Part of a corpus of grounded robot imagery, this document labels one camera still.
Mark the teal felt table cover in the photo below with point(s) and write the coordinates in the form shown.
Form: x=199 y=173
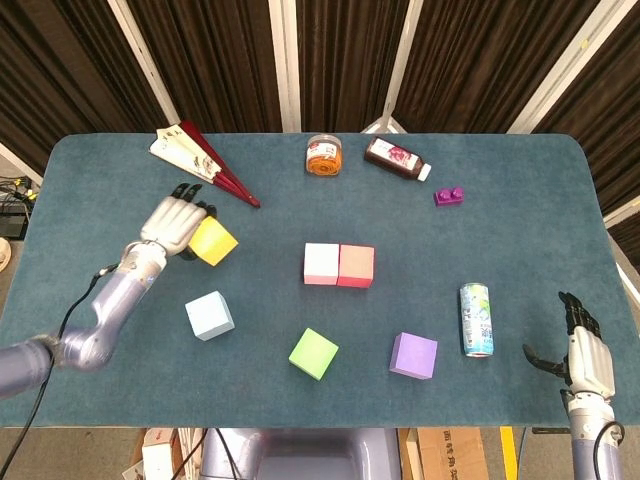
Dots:
x=300 y=400

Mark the green foam cube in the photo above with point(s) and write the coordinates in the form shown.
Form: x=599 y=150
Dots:
x=312 y=352

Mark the beige round object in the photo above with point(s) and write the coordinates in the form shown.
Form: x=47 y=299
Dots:
x=4 y=255

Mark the yellow foam cube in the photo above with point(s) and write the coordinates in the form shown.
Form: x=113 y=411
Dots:
x=215 y=242

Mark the brown cardboard box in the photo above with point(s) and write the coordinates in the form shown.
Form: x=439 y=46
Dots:
x=450 y=455

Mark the light wooden board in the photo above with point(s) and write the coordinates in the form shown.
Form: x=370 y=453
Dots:
x=412 y=455

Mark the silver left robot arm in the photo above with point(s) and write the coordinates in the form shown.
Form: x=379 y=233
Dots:
x=100 y=310

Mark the red foam cube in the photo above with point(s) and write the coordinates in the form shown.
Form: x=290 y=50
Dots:
x=356 y=265

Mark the black box on floor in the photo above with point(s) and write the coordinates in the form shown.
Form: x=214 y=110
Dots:
x=12 y=225

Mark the clear jar with orange contents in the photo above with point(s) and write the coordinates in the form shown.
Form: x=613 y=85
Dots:
x=325 y=162

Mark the silver robot torso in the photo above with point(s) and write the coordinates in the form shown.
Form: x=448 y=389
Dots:
x=310 y=455

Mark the dark brown curtain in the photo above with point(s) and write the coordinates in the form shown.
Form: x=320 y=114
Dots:
x=225 y=60

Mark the white cardboard box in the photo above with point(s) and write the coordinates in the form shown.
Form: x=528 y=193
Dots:
x=157 y=457

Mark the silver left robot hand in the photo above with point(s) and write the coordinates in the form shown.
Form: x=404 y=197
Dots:
x=170 y=225

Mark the light pink foam cube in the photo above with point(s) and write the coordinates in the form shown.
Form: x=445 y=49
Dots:
x=320 y=262

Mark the white frame post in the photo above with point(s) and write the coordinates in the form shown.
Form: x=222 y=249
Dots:
x=15 y=162
x=622 y=214
x=285 y=60
x=565 y=65
x=400 y=65
x=140 y=55

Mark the purple foam cube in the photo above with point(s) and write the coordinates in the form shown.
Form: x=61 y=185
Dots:
x=415 y=355

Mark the blue green drink can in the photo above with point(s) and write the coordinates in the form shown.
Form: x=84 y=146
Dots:
x=475 y=320

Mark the brown bottle with white cap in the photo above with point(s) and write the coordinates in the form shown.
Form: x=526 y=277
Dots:
x=392 y=157

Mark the yellow post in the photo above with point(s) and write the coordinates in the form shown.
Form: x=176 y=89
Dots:
x=509 y=450

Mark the folding fan with red ribs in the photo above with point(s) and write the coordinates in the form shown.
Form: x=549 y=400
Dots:
x=185 y=155

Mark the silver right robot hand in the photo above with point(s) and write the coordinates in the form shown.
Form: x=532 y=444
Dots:
x=592 y=360

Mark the purple toy brick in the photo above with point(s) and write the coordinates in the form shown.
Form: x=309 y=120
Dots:
x=447 y=198

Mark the light blue foam cube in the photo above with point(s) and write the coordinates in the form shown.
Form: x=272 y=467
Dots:
x=207 y=315

